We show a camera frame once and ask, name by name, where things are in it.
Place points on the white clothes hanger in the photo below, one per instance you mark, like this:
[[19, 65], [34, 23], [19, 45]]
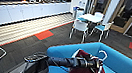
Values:
[[104, 55]]

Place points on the blue sofa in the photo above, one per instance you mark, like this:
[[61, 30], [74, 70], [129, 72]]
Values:
[[125, 65]]

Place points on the white chair with blue seat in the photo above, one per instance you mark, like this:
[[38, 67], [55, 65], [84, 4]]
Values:
[[103, 27], [80, 14]]

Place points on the white square table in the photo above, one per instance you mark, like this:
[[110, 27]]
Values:
[[91, 17]]

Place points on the wooden framed glass door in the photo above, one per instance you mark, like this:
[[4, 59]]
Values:
[[124, 14], [100, 4]]

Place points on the white kitchen counter cabinets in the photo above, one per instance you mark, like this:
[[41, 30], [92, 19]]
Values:
[[18, 12]]

